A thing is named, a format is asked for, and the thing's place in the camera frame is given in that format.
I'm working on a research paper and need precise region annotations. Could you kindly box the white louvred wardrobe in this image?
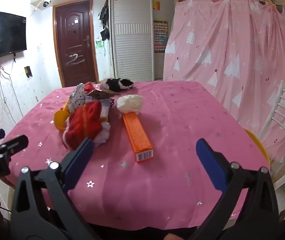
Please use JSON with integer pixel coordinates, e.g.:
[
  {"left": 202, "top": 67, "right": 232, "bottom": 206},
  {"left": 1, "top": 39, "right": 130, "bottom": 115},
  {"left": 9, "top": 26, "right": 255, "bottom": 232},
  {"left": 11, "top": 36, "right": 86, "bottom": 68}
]
[{"left": 110, "top": 0, "right": 178, "bottom": 82}]

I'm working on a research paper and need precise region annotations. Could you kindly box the red knitted cloth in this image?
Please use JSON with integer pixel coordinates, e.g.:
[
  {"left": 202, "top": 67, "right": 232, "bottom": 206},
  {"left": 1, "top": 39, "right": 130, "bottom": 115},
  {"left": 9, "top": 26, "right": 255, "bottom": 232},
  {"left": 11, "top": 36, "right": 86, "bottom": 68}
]
[{"left": 63, "top": 101, "right": 103, "bottom": 150}]

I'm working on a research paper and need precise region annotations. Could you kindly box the dark red door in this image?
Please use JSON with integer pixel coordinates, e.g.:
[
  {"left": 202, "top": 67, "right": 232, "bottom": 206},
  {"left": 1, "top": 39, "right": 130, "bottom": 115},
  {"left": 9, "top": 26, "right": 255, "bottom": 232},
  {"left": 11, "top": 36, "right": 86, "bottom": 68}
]
[{"left": 52, "top": 0, "right": 99, "bottom": 88}]

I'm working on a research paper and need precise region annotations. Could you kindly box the white frilly cloth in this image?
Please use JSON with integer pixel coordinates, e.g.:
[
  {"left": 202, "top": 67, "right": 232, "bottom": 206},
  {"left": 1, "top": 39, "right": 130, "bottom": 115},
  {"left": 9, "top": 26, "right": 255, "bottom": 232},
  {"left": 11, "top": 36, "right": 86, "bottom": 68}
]
[{"left": 92, "top": 122, "right": 111, "bottom": 147}]

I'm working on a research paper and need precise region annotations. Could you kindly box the white metal chair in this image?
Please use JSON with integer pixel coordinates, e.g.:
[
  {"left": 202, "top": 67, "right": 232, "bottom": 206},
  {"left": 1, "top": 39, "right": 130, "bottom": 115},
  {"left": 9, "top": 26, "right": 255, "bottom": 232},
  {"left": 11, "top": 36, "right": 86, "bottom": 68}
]
[{"left": 257, "top": 80, "right": 285, "bottom": 190}]

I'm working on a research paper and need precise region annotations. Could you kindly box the small black hanging bag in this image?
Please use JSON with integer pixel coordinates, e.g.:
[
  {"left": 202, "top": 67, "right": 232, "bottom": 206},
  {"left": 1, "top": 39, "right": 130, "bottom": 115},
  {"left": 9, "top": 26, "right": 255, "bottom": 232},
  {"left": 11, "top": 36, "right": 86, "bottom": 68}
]
[{"left": 100, "top": 27, "right": 110, "bottom": 42}]

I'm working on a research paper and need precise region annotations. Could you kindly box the yellow plastic scoop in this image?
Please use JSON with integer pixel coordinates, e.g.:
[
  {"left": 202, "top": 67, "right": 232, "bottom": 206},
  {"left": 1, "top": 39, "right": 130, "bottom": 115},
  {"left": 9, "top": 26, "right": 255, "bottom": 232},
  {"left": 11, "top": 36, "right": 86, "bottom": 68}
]
[{"left": 54, "top": 97, "right": 71, "bottom": 132}]

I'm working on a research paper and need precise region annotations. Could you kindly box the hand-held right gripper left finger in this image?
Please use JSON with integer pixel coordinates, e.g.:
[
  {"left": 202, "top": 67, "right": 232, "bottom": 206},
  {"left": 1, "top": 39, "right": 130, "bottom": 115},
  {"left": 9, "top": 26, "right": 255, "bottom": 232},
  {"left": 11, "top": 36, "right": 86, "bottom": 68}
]
[{"left": 10, "top": 137, "right": 101, "bottom": 240}]

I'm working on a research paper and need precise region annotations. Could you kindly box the orange cardboard box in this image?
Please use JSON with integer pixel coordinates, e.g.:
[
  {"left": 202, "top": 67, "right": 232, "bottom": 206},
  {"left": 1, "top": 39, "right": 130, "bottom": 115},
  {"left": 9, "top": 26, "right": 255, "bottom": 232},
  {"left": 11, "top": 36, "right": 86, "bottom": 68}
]
[{"left": 122, "top": 112, "right": 154, "bottom": 162}]

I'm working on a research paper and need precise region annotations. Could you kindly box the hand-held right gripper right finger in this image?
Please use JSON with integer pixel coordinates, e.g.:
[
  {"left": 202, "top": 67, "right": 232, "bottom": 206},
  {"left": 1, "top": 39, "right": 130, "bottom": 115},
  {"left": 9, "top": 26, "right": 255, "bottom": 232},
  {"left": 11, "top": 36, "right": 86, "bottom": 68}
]
[{"left": 190, "top": 138, "right": 280, "bottom": 240}]

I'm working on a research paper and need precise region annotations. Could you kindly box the white spotted cloth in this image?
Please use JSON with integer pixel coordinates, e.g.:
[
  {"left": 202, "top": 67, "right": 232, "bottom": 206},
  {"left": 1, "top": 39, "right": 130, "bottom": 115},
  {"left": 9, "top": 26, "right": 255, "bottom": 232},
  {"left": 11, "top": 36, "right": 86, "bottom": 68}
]
[{"left": 69, "top": 84, "right": 86, "bottom": 113}]

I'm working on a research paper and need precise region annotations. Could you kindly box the black and white cloth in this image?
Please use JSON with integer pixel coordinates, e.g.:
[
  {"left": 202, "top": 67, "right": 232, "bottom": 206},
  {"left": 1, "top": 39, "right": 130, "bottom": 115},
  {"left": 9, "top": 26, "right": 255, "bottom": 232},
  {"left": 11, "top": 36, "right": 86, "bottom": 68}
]
[{"left": 100, "top": 78, "right": 135, "bottom": 92}]

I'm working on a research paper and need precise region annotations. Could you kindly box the yellow plastic basin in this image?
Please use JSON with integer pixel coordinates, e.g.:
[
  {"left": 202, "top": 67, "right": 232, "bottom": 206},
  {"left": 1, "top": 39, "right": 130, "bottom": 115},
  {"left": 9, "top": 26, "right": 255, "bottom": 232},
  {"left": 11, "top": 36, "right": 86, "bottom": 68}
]
[{"left": 244, "top": 129, "right": 271, "bottom": 165}]

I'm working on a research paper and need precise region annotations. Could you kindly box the white sock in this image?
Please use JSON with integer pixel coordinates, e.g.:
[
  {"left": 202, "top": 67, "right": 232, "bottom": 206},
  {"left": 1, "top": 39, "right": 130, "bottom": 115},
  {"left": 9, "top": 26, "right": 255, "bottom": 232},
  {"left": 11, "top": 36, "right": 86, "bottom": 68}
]
[{"left": 117, "top": 94, "right": 144, "bottom": 114}]

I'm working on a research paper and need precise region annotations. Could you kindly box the pink starred tablecloth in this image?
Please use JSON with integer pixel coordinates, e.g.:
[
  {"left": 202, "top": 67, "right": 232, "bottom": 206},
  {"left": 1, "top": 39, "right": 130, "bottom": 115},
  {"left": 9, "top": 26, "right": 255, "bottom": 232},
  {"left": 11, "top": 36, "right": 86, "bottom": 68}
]
[{"left": 0, "top": 81, "right": 270, "bottom": 230}]

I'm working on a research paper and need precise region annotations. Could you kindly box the black wall television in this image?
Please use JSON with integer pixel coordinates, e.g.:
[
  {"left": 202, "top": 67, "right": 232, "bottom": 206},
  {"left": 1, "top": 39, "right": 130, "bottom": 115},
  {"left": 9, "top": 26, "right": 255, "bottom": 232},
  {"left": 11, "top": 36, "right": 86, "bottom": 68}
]
[{"left": 0, "top": 10, "right": 27, "bottom": 61}]

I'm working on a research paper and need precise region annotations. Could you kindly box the colour chart poster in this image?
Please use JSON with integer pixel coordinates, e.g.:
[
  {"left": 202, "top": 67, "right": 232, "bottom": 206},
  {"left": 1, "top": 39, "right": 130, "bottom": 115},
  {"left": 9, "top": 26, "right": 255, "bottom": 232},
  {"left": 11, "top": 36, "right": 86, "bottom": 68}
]
[{"left": 154, "top": 19, "right": 169, "bottom": 53}]

